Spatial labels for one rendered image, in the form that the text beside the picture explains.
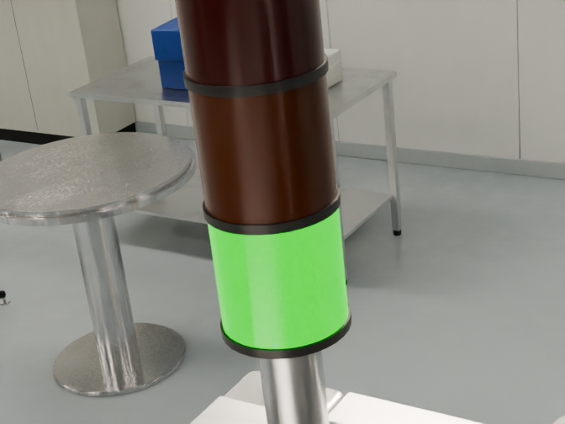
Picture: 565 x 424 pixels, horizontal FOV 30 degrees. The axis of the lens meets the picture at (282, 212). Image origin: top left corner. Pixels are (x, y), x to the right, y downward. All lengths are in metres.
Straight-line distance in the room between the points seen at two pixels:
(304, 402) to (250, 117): 0.12
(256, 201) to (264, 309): 0.04
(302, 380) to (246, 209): 0.08
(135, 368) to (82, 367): 0.25
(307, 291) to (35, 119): 7.52
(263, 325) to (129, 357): 4.38
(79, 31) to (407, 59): 2.26
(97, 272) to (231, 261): 4.19
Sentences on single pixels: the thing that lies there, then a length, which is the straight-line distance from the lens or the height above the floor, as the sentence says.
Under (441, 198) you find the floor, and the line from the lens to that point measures 6.12.
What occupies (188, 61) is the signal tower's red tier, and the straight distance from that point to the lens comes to 0.36.
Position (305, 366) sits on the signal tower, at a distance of 0.41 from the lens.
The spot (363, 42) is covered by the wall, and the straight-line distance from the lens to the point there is 6.57.
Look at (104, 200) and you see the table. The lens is 4.09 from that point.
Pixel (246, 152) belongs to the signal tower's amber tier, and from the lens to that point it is 0.36.
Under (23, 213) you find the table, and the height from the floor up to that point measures 0.92.
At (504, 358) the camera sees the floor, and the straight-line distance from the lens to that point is 4.57.
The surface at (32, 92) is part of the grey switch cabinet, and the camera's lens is 7.81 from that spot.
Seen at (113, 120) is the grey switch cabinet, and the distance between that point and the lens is 7.60.
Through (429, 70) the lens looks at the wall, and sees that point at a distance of 6.42.
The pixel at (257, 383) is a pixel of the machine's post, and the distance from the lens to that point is 0.56.
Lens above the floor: 2.40
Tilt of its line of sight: 23 degrees down
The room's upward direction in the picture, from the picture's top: 7 degrees counter-clockwise
